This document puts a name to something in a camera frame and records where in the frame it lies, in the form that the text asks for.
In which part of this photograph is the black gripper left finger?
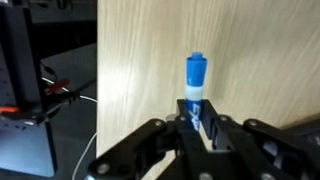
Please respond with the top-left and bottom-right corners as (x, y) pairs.
(87, 100), (214, 180)

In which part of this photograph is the orange handled clamp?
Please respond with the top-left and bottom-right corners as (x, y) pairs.
(0, 79), (70, 114)

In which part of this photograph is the white cable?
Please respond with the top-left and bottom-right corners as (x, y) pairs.
(41, 76), (99, 180)

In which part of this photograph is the blue dry erase marker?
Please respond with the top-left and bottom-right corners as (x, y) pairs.
(185, 52), (207, 131)

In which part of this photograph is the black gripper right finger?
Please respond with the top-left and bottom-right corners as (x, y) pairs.
(201, 100), (320, 180)

